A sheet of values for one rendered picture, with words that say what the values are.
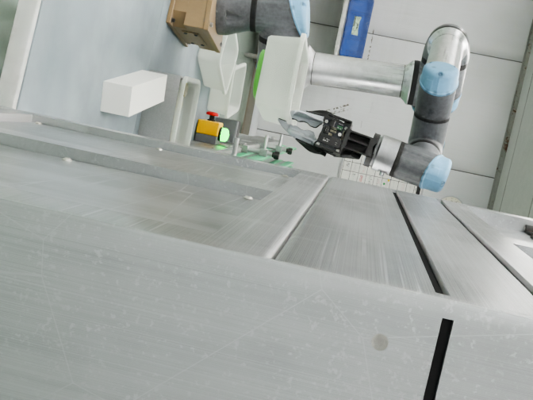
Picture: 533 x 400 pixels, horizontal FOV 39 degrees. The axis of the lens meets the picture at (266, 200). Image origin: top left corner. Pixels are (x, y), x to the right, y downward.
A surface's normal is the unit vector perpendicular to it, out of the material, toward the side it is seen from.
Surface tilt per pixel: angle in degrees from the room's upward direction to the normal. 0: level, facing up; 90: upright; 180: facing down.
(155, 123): 90
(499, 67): 90
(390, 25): 90
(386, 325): 90
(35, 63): 0
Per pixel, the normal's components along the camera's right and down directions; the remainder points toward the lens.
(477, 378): -0.13, 0.10
